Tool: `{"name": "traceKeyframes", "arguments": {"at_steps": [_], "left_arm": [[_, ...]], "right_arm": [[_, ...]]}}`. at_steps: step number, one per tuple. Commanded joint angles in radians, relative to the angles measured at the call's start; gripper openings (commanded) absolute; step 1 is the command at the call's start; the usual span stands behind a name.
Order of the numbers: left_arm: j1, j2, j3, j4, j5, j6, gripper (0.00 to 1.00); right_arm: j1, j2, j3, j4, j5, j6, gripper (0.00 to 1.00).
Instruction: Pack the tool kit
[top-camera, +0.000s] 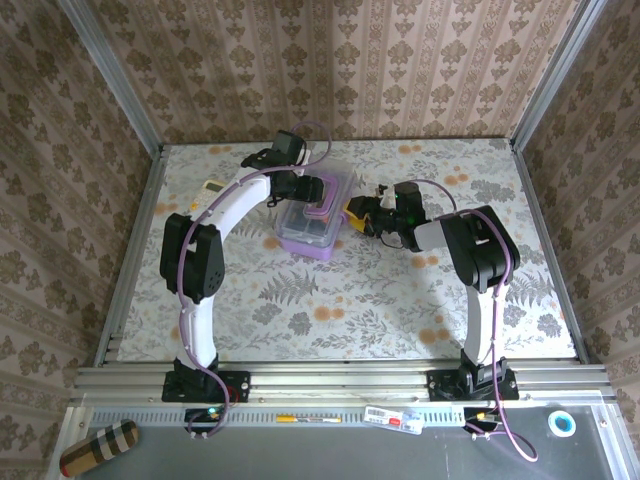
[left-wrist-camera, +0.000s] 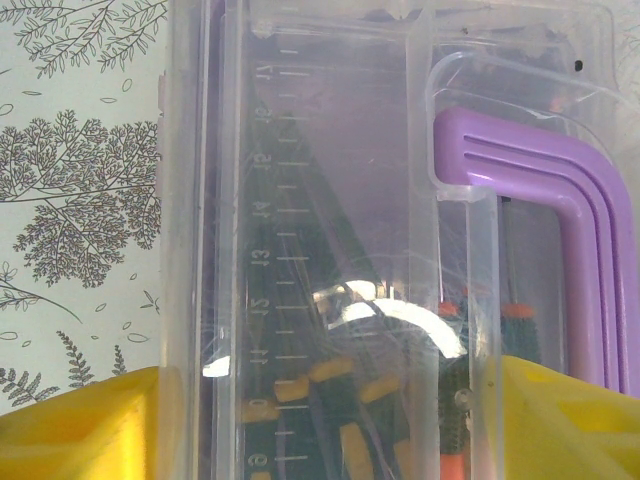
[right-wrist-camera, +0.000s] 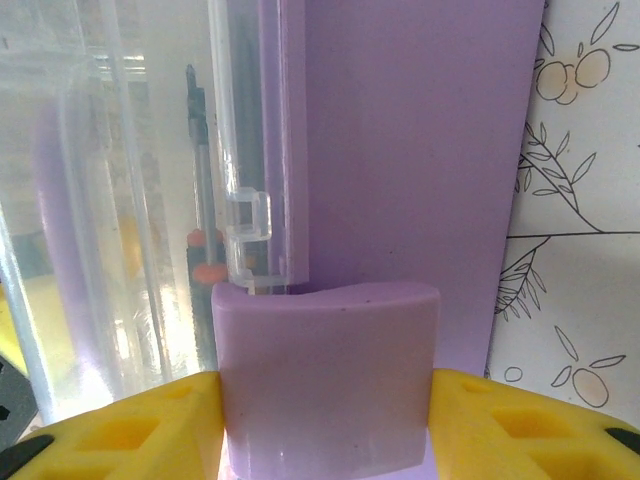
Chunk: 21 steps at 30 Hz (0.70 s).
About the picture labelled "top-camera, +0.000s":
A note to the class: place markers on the striped fabric pouch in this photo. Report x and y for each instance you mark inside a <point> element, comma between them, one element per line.
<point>100,447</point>

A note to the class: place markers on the aluminium table front rail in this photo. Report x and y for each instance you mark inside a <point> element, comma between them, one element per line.
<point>325,382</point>

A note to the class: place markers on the barcode label card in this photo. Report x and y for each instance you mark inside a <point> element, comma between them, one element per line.
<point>382,415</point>

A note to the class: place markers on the aluminium table side rail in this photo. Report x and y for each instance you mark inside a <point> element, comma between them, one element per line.
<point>551,250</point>
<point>145,200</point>

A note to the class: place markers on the purple tool box base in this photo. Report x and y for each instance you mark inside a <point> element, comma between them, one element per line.
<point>310,251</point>

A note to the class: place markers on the beige calculator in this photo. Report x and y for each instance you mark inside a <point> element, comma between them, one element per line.
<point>207,192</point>

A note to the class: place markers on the aluminium frame post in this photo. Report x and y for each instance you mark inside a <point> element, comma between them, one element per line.
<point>112,75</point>
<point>555,75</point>

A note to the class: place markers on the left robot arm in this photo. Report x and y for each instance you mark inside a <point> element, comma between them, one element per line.
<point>240,197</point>

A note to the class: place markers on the white tape roll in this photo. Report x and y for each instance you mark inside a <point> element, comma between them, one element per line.
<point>551,424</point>

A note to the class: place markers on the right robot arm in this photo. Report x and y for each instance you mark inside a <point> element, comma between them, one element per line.
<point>480,250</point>

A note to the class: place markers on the clear plastic box lid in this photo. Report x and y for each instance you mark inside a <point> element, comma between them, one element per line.
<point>345,172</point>

